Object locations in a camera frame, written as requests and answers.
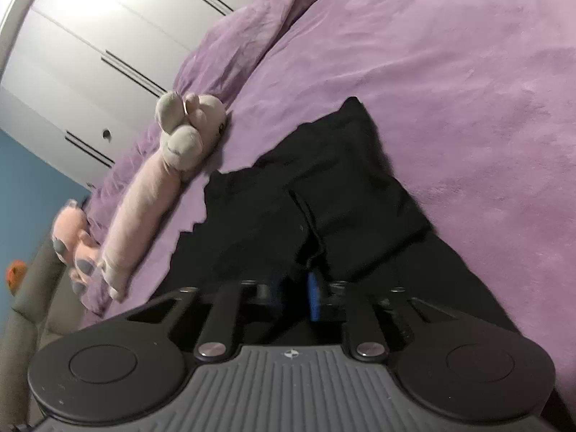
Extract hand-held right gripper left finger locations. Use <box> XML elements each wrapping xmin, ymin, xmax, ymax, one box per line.
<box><xmin>127</xmin><ymin>279</ymin><xmax>283</xmax><ymax>363</ymax></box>

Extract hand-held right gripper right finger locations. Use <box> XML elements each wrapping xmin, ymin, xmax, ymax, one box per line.
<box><xmin>308</xmin><ymin>272</ymin><xmax>456</xmax><ymax>363</ymax></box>

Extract black garment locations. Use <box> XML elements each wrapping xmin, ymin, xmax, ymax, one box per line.
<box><xmin>173</xmin><ymin>96</ymin><xmax>518</xmax><ymax>352</ymax></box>

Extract long pink plush toy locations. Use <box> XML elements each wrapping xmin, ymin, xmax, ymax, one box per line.
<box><xmin>96</xmin><ymin>92</ymin><xmax>228</xmax><ymax>301</ymax></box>

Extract pink plush toy grey paws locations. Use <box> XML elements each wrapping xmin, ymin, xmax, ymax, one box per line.
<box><xmin>51</xmin><ymin>199</ymin><xmax>102</xmax><ymax>296</ymax></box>

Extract green pillow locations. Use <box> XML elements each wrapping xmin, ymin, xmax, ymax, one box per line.
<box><xmin>0</xmin><ymin>233</ymin><xmax>105</xmax><ymax>432</ymax></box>

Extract orange toy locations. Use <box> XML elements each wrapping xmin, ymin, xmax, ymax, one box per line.
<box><xmin>5</xmin><ymin>260</ymin><xmax>24</xmax><ymax>298</ymax></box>

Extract purple blanket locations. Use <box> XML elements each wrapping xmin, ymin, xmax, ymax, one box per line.
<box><xmin>78</xmin><ymin>0</ymin><xmax>576</xmax><ymax>415</ymax></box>

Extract white wardrobe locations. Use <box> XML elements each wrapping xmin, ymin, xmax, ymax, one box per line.
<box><xmin>0</xmin><ymin>0</ymin><xmax>282</xmax><ymax>190</ymax></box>

